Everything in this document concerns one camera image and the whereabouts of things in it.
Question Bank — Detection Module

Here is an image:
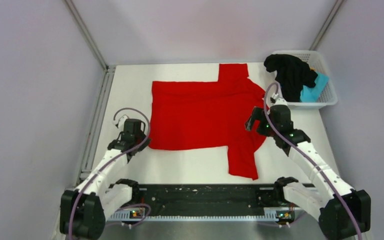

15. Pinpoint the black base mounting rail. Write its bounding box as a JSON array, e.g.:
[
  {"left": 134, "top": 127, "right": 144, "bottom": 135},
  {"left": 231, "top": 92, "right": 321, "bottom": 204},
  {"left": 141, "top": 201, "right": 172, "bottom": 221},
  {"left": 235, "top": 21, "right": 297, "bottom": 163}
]
[{"left": 112, "top": 184, "right": 307, "bottom": 218}]

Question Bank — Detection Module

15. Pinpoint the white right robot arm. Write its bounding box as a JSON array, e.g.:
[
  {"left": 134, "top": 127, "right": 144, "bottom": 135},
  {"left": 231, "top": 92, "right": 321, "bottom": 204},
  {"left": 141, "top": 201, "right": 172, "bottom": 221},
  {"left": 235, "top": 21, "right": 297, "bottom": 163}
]
[{"left": 245, "top": 104, "right": 371, "bottom": 240}]

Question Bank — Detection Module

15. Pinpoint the aluminium frame rail left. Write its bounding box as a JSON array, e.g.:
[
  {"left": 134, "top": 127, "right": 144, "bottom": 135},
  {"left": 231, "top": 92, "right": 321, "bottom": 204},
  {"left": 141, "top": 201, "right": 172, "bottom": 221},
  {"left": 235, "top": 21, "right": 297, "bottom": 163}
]
[{"left": 77, "top": 65, "right": 116, "bottom": 183}]

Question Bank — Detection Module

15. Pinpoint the blue t-shirt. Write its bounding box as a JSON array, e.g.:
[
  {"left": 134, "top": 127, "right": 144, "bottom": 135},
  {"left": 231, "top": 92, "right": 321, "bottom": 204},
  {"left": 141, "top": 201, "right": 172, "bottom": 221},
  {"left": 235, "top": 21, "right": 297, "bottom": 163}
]
[{"left": 300, "top": 71, "right": 329, "bottom": 103}]

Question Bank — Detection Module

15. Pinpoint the white plastic basket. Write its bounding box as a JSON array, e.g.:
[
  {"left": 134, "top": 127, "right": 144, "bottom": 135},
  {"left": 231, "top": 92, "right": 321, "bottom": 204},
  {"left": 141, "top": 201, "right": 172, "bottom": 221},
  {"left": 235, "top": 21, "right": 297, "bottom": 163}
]
[{"left": 272, "top": 50, "right": 338, "bottom": 110}]

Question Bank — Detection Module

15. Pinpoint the red t-shirt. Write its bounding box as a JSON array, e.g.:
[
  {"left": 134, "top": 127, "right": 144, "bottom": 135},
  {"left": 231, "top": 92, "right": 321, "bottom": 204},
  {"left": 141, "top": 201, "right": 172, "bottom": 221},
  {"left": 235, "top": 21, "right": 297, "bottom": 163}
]
[{"left": 149, "top": 63, "right": 266, "bottom": 180}]

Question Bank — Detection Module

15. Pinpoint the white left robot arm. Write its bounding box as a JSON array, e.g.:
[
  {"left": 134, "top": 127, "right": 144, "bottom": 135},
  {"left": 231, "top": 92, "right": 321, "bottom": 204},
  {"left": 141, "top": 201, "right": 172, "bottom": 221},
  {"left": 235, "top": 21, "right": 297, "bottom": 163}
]
[{"left": 59, "top": 115, "right": 151, "bottom": 240}]

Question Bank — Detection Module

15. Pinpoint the white slotted cable duct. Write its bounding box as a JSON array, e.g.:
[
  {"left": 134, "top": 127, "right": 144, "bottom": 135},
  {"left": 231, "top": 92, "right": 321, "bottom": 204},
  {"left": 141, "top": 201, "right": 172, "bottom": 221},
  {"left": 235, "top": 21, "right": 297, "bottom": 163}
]
[{"left": 108, "top": 210, "right": 296, "bottom": 222}]

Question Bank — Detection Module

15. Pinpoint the black t-shirt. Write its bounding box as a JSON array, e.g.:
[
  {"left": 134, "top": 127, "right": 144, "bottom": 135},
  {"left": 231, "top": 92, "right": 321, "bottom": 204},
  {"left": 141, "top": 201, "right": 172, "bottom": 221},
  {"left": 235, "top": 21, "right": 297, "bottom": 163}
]
[{"left": 263, "top": 54, "right": 318, "bottom": 103}]

